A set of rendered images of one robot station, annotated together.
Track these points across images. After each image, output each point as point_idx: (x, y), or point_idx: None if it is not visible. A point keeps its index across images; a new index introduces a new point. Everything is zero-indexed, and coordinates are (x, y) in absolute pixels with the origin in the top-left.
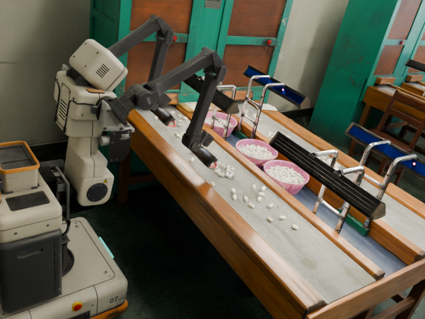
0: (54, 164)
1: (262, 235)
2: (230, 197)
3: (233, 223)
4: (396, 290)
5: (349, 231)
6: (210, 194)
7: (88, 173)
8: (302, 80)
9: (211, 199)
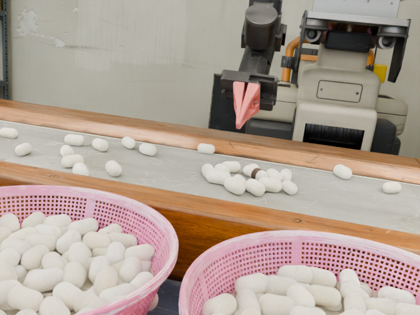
0: (378, 120)
1: (11, 124)
2: (137, 147)
3: (77, 111)
4: None
5: None
6: (170, 127)
7: (299, 84)
8: None
9: (156, 123)
